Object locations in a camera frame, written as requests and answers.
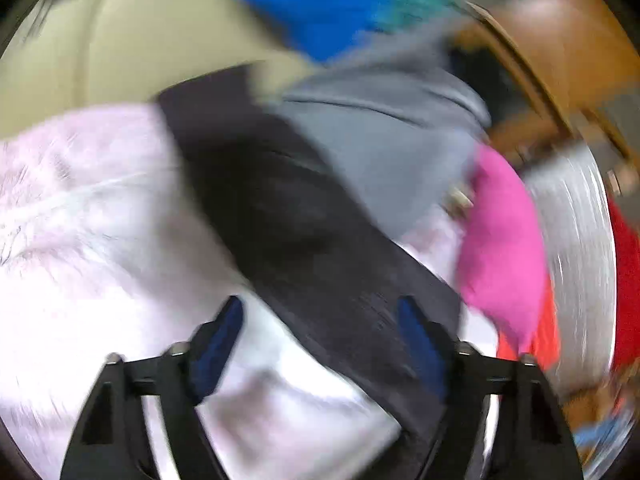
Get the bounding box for blue garment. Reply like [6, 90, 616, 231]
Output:
[235, 0, 401, 63]

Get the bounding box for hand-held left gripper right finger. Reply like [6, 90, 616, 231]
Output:
[396, 296, 585, 480]

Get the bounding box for pink garment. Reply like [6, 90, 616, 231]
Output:
[457, 142, 551, 356]

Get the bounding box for black garment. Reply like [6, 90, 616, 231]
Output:
[157, 62, 493, 480]

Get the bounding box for red cloth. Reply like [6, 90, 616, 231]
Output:
[607, 200, 640, 376]

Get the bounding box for wooden furniture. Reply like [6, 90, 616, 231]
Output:
[450, 0, 640, 171]

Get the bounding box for beige sofa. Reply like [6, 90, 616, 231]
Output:
[0, 0, 321, 141]

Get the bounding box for grey garment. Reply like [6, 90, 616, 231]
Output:
[265, 25, 493, 241]

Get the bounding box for pale pink fluffy blanket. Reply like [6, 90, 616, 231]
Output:
[0, 102, 501, 480]

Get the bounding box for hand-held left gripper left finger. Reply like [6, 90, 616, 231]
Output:
[60, 296, 246, 480]

